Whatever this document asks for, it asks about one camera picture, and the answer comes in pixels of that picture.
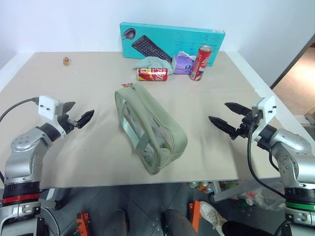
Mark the purple tissue pack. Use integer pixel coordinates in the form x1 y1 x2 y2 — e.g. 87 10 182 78
172 50 198 75

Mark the white table leg bracket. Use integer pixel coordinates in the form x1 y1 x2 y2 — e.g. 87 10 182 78
40 188 63 210

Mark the green zippered pouch bag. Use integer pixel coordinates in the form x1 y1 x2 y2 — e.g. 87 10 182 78
114 83 189 176

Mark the short red soda can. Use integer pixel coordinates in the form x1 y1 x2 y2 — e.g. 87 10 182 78
137 66 169 82

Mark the black trouser leg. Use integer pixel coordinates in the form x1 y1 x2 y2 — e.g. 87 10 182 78
220 220 287 236

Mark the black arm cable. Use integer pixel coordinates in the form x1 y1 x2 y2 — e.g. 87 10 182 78
246 119 289 200
0 97 40 123

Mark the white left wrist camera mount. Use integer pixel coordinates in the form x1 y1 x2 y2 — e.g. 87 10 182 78
36 95 67 137

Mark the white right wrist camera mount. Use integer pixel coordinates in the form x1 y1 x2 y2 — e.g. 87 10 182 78
251 96 277 139

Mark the teal keyboard box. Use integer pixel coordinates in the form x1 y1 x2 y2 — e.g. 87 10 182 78
119 22 226 67

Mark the small orange metal bracket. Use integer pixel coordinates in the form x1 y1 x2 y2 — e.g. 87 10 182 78
74 211 90 233

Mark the clear bag of rubbish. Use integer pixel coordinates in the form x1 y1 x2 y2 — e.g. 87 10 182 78
188 179 287 210

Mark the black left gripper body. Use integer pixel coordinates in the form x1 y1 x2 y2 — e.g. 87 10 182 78
58 113 79 135

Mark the tall red soda can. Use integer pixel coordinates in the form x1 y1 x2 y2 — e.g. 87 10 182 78
189 45 213 82

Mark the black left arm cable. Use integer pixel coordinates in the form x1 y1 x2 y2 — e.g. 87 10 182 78
0 97 40 123

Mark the white sneaker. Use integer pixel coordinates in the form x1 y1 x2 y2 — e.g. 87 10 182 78
199 201 228 235

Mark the wide dark rounded shape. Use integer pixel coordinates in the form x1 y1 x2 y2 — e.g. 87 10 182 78
160 208 195 236

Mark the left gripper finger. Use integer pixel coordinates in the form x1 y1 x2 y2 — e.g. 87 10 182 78
64 101 76 116
74 109 95 129

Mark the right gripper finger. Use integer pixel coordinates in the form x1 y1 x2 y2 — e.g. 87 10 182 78
224 102 252 117
208 116 238 141

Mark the tall orange metal bracket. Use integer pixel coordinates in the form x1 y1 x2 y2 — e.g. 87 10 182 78
189 201 201 234

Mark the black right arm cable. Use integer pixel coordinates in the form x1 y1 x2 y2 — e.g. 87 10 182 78
246 119 289 200

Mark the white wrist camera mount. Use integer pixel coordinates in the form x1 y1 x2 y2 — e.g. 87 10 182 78
36 95 67 137
251 96 277 139

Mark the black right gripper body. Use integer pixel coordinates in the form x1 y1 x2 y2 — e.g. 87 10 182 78
235 111 262 140

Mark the teal crumpled cloth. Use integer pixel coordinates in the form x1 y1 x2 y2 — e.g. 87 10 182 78
133 56 174 75

